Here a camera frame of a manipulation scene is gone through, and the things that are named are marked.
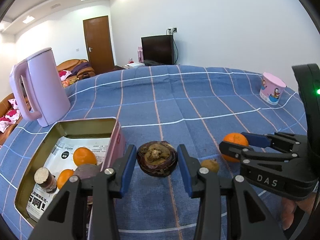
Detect small orange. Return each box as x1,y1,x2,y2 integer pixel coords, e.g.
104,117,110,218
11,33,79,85
56,169,74,189
219,133,249,163

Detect small green-yellow fruit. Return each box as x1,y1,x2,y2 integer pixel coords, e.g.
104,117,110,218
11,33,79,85
201,159,220,173

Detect dark mangosteen front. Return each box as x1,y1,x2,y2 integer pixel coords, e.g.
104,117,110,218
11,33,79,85
136,141,178,178

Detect large orange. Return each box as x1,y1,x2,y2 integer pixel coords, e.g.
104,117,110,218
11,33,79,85
73,147,97,166

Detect cut sugarcane piece front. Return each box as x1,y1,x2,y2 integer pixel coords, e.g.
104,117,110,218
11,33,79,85
34,167,57,194

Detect right hand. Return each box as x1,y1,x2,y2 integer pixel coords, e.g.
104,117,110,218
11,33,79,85
280,193,317,230

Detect pink metal tin box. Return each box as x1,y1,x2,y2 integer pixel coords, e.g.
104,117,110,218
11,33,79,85
14,118,126,227

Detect pink cartoon mug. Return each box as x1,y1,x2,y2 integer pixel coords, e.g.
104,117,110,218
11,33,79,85
259,72,286,106

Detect blue plaid tablecloth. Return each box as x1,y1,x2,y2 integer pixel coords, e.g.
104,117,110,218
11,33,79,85
0,64,308,240

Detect printed paper liner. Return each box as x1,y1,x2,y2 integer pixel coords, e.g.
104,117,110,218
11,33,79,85
26,137,110,222

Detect white tv stand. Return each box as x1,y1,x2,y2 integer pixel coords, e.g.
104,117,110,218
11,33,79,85
123,62,145,69

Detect pink electric kettle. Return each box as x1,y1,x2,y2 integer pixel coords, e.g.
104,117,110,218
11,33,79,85
9,48,71,127

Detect brown leather far sofa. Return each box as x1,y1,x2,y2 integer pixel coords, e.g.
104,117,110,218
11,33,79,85
56,59,95,88

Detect black television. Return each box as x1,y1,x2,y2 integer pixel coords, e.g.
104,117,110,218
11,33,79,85
141,35,174,66

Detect brown wooden door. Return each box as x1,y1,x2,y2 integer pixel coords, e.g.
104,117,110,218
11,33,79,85
83,16,114,75

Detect brown leather long sofa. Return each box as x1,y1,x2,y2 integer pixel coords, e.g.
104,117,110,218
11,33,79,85
1,93,22,145

